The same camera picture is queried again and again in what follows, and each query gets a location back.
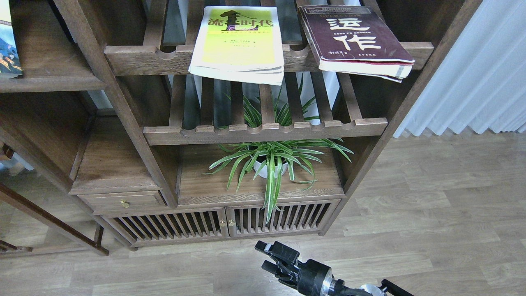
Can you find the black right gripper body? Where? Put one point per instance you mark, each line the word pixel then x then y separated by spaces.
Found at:
pixel 311 278

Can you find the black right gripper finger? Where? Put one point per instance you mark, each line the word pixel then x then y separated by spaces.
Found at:
pixel 278 252
pixel 280 270

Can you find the small colourful paperback book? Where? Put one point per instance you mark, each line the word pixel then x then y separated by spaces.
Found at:
pixel 10 65

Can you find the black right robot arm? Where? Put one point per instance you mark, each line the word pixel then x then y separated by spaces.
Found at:
pixel 386 287

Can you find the white plant pot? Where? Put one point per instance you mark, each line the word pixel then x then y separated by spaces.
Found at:
pixel 261 170

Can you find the green spider plant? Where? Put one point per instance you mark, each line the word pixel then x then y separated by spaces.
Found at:
pixel 301 153

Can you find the dark wooden bookshelf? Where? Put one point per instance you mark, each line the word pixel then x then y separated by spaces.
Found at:
pixel 100 111

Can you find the yellow green paperback book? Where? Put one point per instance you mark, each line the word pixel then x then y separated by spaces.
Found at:
pixel 240 44

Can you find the maroon hardcover book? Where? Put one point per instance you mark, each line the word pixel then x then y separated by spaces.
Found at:
pixel 354 40

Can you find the white pleated curtain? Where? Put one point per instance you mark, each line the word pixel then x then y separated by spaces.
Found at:
pixel 481 84

